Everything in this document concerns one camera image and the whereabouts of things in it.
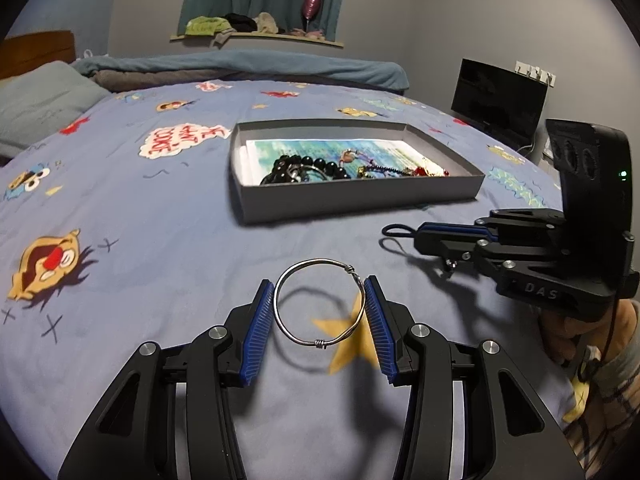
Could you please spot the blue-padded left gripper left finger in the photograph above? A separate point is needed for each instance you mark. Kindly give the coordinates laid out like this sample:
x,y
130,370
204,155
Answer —
x,y
224,357

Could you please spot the grey-blue pillow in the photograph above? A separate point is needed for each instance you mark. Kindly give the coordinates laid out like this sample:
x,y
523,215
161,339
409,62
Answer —
x,y
41,102

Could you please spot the beige cloth on sill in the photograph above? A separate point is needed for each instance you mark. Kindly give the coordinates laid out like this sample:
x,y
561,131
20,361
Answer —
x,y
266,24

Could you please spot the black cloth on sill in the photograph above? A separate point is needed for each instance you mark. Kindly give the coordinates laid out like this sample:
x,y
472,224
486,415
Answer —
x,y
241,23

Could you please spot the person's right hand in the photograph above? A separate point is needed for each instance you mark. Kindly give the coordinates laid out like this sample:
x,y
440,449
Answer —
x,y
610,335

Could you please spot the silver wire bangle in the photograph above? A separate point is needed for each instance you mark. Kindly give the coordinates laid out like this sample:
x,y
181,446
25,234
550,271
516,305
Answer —
x,y
318,287

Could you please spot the grey shallow cardboard box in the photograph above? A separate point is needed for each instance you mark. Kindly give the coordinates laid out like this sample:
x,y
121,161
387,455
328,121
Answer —
x,y
295,200

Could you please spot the white wall hook rack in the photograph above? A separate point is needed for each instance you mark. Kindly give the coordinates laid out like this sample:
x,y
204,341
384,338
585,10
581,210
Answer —
x,y
535,73

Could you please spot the wooden window sill shelf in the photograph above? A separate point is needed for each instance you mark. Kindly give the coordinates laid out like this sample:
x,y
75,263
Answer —
x,y
262,37

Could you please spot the wooden headboard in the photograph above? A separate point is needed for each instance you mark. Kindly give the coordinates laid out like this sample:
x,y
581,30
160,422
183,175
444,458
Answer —
x,y
22,54

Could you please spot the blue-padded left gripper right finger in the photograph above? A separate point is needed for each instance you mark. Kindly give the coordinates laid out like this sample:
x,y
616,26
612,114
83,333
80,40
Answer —
x,y
413,355

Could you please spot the plaid right sleeve forearm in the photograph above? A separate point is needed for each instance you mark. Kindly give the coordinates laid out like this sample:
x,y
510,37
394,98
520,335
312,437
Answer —
x,y
611,410

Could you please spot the green cloth on sill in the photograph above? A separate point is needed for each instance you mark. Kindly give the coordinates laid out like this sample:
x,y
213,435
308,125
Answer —
x,y
213,27

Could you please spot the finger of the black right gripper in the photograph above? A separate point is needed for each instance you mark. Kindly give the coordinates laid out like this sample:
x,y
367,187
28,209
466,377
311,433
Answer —
x,y
456,245

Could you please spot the teal folded blanket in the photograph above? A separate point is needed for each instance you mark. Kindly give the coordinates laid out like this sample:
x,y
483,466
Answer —
x,y
121,74

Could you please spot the black monitor screen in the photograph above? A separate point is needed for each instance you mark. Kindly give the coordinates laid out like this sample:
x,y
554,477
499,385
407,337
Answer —
x,y
503,104

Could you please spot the blue-green printed paper sheet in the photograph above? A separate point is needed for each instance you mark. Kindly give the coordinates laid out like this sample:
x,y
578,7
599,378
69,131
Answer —
x,y
303,160

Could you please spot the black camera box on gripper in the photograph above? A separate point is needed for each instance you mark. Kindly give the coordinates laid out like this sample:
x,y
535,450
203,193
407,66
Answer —
x,y
594,163

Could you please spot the pink balloon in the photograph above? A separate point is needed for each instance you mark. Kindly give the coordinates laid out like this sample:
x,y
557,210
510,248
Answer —
x,y
309,12

